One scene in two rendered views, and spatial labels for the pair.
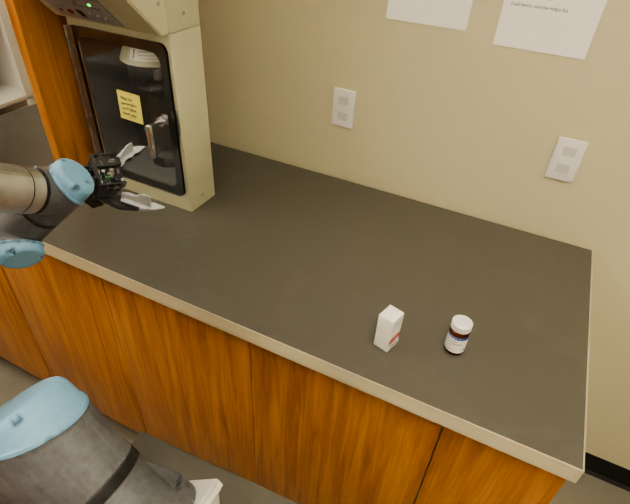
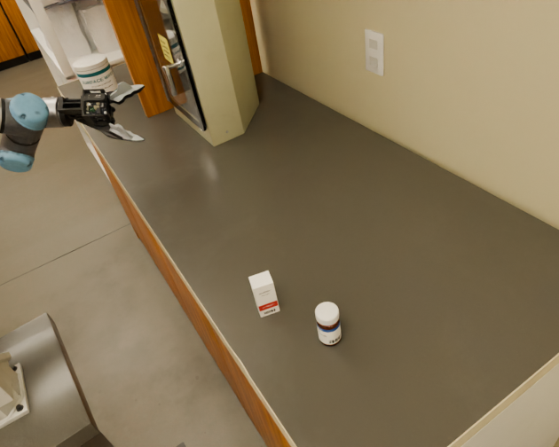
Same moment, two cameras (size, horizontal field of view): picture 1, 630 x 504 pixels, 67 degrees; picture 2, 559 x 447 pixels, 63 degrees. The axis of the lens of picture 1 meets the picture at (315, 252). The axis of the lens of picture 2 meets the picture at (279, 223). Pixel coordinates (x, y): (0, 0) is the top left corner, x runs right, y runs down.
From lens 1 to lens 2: 0.65 m
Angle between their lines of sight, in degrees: 32
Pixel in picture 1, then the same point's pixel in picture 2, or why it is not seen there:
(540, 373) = (405, 403)
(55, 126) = (132, 64)
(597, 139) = not seen: outside the picture
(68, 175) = (19, 106)
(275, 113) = (325, 56)
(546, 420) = not seen: outside the picture
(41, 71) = (117, 19)
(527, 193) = not seen: outside the picture
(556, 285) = (535, 308)
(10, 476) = not seen: outside the picture
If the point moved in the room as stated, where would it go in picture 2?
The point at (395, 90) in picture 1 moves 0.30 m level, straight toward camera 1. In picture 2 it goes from (418, 32) to (342, 84)
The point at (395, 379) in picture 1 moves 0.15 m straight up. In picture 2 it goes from (246, 345) to (228, 294)
